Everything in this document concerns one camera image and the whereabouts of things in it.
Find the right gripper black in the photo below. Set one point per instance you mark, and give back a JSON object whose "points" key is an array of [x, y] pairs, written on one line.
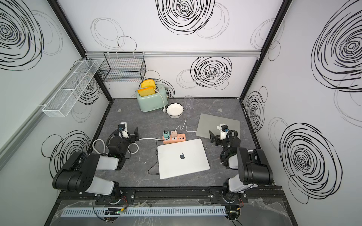
{"points": [[213, 138]]}

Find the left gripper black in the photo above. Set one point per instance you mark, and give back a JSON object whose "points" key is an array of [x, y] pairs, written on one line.
{"points": [[135, 135]]}

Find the pink power strip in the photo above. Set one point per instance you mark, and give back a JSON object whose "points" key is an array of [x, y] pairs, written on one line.
{"points": [[170, 140]]}

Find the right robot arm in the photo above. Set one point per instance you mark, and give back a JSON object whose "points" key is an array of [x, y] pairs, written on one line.
{"points": [[252, 165]]}

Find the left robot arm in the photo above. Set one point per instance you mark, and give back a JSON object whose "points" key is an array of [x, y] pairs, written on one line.
{"points": [[78, 173]]}

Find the grey laptop back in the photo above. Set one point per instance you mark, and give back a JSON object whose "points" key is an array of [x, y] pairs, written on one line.
{"points": [[209, 123]]}

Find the silver laptop front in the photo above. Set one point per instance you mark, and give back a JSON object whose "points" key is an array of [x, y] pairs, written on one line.
{"points": [[182, 158]]}

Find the mint green toaster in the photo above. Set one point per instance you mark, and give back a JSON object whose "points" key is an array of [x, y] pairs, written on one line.
{"points": [[153, 102]]}

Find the clear drinking glass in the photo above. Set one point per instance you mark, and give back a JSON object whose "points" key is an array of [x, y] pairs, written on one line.
{"points": [[188, 102]]}

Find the yellow toast slice front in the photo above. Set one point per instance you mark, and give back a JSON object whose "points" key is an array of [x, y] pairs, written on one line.
{"points": [[146, 91]]}

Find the yellow toast slice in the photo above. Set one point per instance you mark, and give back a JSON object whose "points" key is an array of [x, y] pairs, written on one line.
{"points": [[146, 91], [148, 83]]}

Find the white scalloped bowl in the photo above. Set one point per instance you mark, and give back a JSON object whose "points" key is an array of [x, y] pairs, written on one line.
{"points": [[175, 110]]}

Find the yellow toast slice back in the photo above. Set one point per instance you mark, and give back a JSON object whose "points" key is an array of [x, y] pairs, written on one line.
{"points": [[148, 83]]}

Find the white mesh shelf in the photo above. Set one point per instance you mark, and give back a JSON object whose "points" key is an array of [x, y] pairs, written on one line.
{"points": [[71, 89]]}

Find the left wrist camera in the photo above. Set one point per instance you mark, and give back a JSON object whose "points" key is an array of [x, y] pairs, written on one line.
{"points": [[123, 131]]}

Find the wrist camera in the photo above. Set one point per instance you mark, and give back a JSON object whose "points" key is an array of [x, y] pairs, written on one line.
{"points": [[123, 131], [223, 128]]}

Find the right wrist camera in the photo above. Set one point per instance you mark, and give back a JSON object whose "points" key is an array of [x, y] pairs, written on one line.
{"points": [[223, 128]]}

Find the black wire basket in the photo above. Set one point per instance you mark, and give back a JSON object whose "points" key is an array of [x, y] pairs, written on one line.
{"points": [[123, 67]]}

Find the white slotted cable duct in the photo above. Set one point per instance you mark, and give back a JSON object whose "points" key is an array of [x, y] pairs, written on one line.
{"points": [[104, 212]]}

